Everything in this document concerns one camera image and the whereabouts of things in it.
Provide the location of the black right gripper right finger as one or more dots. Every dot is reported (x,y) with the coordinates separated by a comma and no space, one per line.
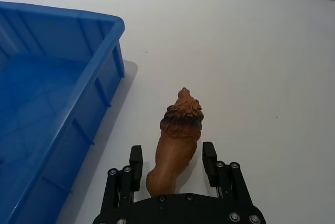
(210,166)

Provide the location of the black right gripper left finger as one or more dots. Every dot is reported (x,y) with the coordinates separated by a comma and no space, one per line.
(136,166)

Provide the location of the blue plastic bin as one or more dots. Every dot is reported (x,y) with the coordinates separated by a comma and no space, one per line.
(49,103)

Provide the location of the brown toy lion figure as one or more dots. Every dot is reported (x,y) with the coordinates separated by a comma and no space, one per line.
(180,140)

